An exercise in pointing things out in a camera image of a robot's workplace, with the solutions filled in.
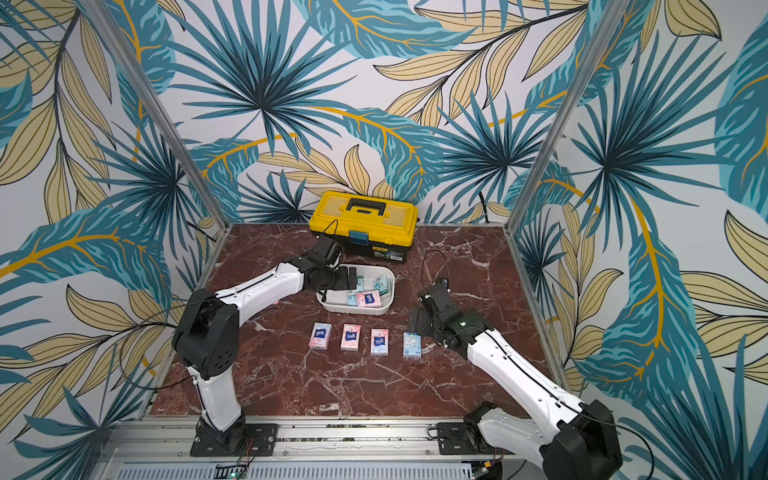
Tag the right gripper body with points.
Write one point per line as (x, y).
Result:
(424, 322)

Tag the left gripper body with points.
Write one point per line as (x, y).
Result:
(330, 280)

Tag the blue elephant tissue pack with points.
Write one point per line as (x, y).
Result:
(412, 345)

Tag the white plastic storage box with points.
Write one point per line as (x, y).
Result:
(369, 278)

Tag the pink Tempo tissue pack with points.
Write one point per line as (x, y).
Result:
(379, 342)
(320, 336)
(350, 338)

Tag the teal cartoon tissue pack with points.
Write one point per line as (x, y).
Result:
(354, 295)

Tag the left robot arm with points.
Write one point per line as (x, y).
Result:
(207, 338)

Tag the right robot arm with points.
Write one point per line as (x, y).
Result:
(563, 436)

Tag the pink Tempo pack in box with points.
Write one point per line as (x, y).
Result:
(368, 299)

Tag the green white tissue pack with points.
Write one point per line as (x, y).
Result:
(383, 285)

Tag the yellow black toolbox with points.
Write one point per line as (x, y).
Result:
(366, 226)

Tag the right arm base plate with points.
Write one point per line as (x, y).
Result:
(457, 438)

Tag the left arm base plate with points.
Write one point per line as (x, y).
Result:
(258, 439)

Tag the aluminium front rail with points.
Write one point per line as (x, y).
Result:
(158, 447)

